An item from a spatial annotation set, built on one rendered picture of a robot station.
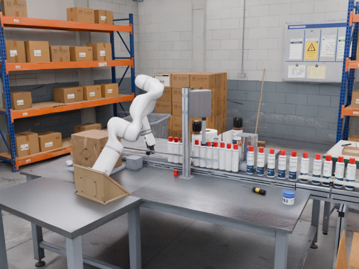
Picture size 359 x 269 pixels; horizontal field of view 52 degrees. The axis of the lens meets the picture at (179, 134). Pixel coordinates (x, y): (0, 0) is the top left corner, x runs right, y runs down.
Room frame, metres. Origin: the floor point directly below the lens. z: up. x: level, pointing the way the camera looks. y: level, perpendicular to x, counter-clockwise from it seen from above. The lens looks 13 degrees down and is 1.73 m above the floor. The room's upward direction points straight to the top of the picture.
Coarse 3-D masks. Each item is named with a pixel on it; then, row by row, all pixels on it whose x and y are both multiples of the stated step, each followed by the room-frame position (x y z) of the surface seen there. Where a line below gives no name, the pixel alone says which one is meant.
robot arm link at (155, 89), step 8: (152, 80) 2.64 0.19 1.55; (144, 88) 2.64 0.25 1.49; (152, 88) 2.61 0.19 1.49; (160, 88) 2.61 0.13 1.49; (144, 96) 2.56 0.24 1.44; (152, 96) 2.58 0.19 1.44; (160, 96) 2.63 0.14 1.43; (136, 104) 2.52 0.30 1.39; (144, 104) 2.55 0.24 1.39; (136, 112) 2.49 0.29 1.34; (136, 120) 2.45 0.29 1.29; (128, 128) 2.40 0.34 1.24; (136, 128) 2.41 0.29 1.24; (128, 136) 2.39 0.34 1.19; (136, 136) 2.40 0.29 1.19
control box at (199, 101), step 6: (192, 90) 2.62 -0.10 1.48; (198, 90) 2.62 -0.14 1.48; (204, 90) 2.61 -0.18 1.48; (210, 90) 2.62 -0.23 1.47; (192, 96) 2.55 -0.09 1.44; (198, 96) 2.57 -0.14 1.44; (204, 96) 2.60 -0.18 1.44; (210, 96) 2.62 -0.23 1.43; (192, 102) 2.55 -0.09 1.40; (198, 102) 2.57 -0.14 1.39; (204, 102) 2.60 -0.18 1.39; (210, 102) 2.62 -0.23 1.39; (192, 108) 2.55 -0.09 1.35; (198, 108) 2.57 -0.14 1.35; (204, 108) 2.60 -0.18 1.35; (210, 108) 2.62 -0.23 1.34; (192, 114) 2.55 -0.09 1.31; (198, 114) 2.57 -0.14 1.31; (204, 114) 2.60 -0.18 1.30; (210, 114) 2.62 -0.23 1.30
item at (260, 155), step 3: (261, 147) 2.48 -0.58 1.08; (261, 150) 2.47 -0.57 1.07; (258, 153) 2.48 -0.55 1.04; (261, 153) 2.47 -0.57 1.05; (258, 156) 2.47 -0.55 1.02; (261, 156) 2.46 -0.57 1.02; (264, 156) 2.48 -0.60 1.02; (258, 159) 2.47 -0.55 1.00; (261, 159) 2.46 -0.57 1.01; (258, 162) 2.47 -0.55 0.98; (261, 162) 2.46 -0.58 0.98; (258, 165) 2.47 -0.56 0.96; (261, 165) 2.46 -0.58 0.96; (258, 168) 2.47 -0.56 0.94; (261, 168) 2.46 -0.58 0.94; (258, 171) 2.47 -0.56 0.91; (261, 171) 2.46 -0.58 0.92; (258, 174) 2.47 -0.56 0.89; (261, 174) 2.46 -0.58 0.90
